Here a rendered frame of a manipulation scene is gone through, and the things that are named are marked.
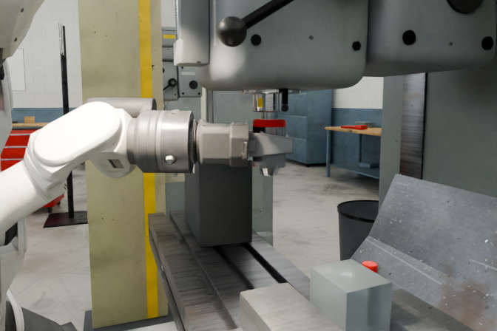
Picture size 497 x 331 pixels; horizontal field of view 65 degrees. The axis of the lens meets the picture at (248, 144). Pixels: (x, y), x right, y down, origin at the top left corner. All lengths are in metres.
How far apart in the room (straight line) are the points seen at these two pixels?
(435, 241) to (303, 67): 0.44
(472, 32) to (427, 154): 0.31
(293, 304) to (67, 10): 9.47
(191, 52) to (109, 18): 1.78
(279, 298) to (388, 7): 0.36
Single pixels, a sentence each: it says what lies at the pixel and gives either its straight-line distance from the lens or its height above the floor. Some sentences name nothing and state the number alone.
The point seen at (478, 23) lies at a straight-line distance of 0.61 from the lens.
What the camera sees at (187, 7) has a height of 1.41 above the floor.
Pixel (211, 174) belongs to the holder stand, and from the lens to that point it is 0.83.
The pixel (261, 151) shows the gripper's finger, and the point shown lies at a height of 1.23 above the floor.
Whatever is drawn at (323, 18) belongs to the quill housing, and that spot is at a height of 1.39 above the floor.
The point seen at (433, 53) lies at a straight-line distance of 0.55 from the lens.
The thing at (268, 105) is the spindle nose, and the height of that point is 1.29.
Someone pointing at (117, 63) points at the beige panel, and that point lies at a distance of 2.24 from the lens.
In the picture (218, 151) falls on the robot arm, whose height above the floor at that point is 1.23.
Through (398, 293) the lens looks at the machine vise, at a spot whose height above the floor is 1.05.
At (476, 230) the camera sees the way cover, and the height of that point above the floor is 1.09.
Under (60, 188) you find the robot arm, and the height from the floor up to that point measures 1.18.
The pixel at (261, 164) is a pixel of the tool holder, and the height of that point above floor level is 1.21.
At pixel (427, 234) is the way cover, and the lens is 0.79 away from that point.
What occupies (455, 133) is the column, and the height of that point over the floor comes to 1.24.
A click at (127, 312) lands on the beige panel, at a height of 0.09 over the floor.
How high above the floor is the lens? 1.29
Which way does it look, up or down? 6 degrees down
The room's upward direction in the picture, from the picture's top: straight up
